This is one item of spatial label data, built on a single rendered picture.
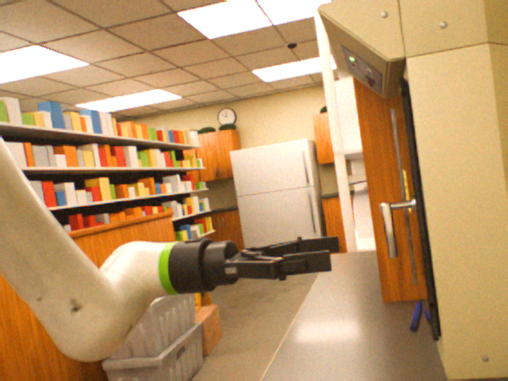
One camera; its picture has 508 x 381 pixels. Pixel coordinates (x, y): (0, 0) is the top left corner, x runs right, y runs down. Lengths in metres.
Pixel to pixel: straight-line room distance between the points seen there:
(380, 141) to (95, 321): 0.67
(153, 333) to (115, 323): 2.04
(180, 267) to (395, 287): 0.53
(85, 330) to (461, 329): 0.53
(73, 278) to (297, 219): 5.08
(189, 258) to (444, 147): 0.43
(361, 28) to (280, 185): 5.08
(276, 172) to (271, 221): 0.70
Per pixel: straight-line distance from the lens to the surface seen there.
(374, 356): 0.75
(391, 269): 0.99
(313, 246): 0.73
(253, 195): 5.75
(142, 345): 2.77
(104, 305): 0.65
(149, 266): 0.72
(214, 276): 0.68
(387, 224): 0.64
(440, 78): 0.61
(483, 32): 0.63
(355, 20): 0.62
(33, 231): 0.63
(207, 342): 3.42
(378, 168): 0.96
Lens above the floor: 1.26
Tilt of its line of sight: 3 degrees down
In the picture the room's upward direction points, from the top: 8 degrees counter-clockwise
